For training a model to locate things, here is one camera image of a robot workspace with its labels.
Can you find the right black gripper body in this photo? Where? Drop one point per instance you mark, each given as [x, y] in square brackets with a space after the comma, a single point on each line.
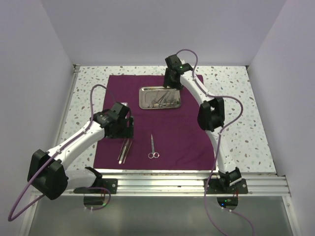
[168, 81]

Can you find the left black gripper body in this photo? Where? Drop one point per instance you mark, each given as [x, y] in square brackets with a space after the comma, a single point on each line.
[122, 131]

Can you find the wide steel tweezers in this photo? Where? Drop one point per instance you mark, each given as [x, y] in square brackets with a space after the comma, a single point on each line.
[126, 149]

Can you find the fine steel tweezers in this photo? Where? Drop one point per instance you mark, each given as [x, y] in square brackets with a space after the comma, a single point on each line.
[122, 146]

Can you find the steel instrument tray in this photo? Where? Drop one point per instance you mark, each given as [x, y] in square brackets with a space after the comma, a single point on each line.
[146, 94]

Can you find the purple cloth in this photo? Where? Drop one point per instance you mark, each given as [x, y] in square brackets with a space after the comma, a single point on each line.
[178, 139]

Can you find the steel scissors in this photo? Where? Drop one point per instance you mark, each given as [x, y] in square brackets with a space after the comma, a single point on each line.
[153, 154]

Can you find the steel scalpel handle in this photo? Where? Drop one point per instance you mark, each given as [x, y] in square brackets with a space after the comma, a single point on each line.
[122, 155]

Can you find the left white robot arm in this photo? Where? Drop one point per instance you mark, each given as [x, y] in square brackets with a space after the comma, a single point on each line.
[48, 171]

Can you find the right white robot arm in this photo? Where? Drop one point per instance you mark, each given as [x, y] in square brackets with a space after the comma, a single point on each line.
[211, 115]

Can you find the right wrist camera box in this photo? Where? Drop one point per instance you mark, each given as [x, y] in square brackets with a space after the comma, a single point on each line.
[175, 65]

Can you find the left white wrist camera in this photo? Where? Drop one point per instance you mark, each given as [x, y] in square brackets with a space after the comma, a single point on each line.
[120, 109]

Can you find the aluminium front rail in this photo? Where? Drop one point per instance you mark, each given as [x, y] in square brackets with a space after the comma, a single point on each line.
[193, 184]

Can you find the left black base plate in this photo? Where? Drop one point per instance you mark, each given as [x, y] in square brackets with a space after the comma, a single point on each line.
[103, 188]

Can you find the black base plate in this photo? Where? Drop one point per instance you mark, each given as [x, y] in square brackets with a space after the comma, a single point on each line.
[215, 186]
[103, 188]

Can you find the left side rail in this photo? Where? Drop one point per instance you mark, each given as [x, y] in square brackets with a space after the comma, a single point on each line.
[76, 69]

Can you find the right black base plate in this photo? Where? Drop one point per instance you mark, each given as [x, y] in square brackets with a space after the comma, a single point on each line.
[215, 186]

